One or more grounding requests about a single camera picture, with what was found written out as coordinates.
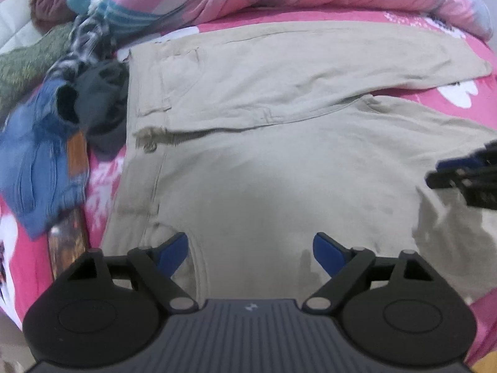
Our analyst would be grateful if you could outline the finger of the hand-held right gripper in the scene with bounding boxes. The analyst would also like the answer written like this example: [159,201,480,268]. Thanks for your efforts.
[425,171,497,210]
[437,142,497,173]

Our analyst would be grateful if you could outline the black white plaid shirt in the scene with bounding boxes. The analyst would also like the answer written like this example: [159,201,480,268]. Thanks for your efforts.
[47,13,121,82]

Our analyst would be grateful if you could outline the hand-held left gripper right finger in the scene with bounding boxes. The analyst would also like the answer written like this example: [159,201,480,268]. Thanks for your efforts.
[303,232,447,315]

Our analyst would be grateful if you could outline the white quilted headboard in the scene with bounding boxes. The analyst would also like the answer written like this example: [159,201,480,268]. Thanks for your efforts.
[0,0,43,55]

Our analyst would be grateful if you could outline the blue denim shorts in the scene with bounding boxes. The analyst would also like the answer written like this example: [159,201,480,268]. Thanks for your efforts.
[0,78,92,242]

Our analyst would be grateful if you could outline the pink floral bed blanket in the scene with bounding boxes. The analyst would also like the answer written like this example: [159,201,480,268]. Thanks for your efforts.
[0,6,497,366]

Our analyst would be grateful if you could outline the blue striped blanket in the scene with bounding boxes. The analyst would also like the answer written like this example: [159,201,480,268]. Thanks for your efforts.
[68,0,164,39]

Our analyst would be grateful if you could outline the green patterned pillow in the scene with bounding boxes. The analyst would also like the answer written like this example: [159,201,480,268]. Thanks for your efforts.
[0,21,78,113]

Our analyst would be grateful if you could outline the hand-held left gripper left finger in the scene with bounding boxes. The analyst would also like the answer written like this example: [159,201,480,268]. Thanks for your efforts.
[54,232,198,315]

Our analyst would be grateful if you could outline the beige pants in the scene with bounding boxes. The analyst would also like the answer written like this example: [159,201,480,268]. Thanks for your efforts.
[101,21,497,307]

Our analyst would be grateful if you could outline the dark grey garment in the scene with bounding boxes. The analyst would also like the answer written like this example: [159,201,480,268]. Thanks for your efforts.
[74,60,130,156]

